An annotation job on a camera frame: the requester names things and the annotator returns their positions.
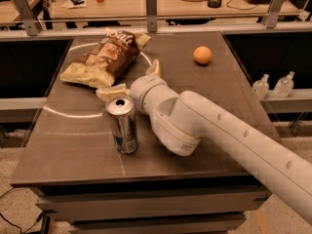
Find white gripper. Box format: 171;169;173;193
96;59;168;115

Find brown chip bag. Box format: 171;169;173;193
60;28;151;89

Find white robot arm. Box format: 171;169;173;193
97;62;312;224

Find silver drink can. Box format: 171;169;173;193
105;96;138;154

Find orange fruit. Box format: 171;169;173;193
193;46;212;64

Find black mesh pen cup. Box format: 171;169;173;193
208;0;222;8

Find clear sanitizer bottle left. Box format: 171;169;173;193
253;74;269;100

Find clear sanitizer bottle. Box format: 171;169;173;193
273;71;294;98
253;74;269;100

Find clear sanitizer bottle right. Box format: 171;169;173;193
273;71;294;98

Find grey cabinet drawers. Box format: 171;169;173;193
37;175;270;234

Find grey metal bracket middle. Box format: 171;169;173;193
145;0;157;32

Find grey metal bracket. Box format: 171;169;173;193
263;0;286;29
13;0;41;36
145;0;157;32

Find grey metal bracket left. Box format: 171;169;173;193
13;0;41;36

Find black floor cable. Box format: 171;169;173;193
0;187;47;234

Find grey metal bracket right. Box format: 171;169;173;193
263;0;286;29

